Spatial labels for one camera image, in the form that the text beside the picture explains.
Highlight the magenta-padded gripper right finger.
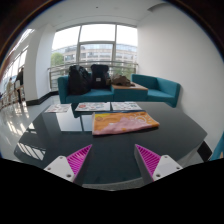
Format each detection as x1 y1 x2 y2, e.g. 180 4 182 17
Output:
134 144 184 186

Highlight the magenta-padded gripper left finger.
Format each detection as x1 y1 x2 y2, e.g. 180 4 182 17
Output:
43 144 93 186

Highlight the orange pink printed towel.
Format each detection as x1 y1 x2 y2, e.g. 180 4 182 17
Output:
91 111 161 136

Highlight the teal chair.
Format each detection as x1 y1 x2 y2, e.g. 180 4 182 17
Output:
209 131 224 162

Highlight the small white sticker sheet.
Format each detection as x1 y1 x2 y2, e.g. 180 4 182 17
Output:
44 103 72 114

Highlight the wide white sticker sheet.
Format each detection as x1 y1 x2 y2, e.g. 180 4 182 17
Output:
74 101 111 113

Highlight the teal armchair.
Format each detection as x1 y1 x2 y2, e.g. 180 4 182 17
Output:
131 73 182 108

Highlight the teal wood-topped side table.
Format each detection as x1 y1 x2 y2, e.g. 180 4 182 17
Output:
111 83 149 103

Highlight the large black backpack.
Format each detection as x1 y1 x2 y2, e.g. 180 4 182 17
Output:
68 64 92 96

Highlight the person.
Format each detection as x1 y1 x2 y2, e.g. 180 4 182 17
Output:
5 78 14 101
15 66 25 104

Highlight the brown crumpled jacket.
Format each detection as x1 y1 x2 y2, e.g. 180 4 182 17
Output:
111 74 136 88

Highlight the metal balcony railing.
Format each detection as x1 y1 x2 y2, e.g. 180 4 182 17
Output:
47 60 139 92

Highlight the black backpack with label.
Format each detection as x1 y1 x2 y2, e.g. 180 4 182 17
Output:
90 63 112 90

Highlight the large grey-framed window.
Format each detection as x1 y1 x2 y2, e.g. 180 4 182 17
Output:
50 23 139 91

